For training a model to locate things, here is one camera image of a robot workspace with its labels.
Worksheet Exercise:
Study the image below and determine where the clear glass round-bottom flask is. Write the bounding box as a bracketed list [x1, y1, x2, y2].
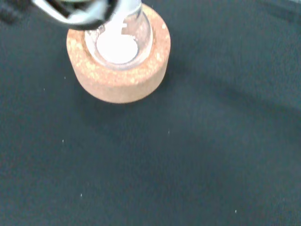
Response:
[84, 0, 154, 71]

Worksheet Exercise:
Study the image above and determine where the brown cork ring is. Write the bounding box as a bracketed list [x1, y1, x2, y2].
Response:
[66, 3, 172, 104]

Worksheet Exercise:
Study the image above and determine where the black bench cloth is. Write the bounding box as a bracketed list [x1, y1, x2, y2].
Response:
[0, 0, 301, 226]

